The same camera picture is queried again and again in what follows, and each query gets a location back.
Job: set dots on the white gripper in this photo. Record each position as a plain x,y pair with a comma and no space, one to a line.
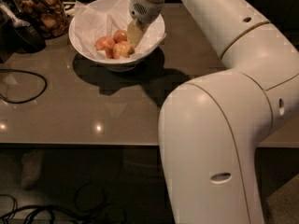
145,10

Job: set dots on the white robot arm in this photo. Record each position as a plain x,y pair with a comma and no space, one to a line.
209,127

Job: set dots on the white ceramic bowl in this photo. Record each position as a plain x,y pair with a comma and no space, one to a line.
93,10

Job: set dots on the white paper liner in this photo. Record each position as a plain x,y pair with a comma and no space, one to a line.
93,25

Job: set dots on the glass jar of dried chips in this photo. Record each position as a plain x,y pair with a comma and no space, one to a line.
47,16

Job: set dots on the black round appliance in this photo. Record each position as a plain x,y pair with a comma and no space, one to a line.
29,40

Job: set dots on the silver spoon handle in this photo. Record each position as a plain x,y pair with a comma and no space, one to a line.
17,23

